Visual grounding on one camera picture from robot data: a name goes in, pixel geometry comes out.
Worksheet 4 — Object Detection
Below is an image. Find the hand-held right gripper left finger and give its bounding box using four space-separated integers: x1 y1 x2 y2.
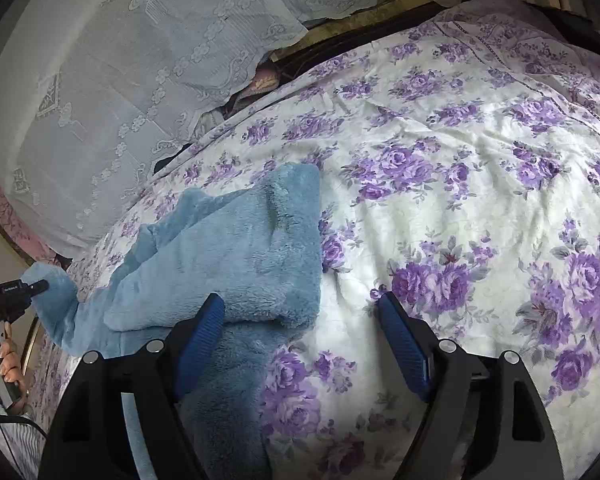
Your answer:
39 292 226 480

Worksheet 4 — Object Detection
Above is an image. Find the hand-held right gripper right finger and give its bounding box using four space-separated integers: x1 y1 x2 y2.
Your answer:
377 291 566 480

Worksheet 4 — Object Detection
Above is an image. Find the blue fleece garment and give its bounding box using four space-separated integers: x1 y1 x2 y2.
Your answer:
20 162 323 480

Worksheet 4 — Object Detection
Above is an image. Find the person's left hand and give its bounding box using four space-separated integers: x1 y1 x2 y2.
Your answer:
0 322 28 403

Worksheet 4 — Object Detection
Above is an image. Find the pink floral cloth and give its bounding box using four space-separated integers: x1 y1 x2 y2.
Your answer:
0 150 73 267

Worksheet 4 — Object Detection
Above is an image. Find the grey striped cloth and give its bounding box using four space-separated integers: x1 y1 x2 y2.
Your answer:
0 385 43 480

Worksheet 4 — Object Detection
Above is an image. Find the purple floral bedsheet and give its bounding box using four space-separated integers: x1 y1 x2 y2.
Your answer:
25 2 600 480

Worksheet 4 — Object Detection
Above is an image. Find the white lace cloth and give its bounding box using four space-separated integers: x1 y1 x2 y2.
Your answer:
0 0 462 261

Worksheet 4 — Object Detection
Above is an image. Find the pink yellow patterned cloth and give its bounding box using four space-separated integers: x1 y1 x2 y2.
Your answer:
227 67 283 113

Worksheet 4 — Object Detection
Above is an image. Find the gold wooden frame edge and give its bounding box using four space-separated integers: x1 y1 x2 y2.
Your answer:
20 310 45 378

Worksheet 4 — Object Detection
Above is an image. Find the black cable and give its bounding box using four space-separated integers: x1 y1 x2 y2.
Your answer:
0 411 48 438

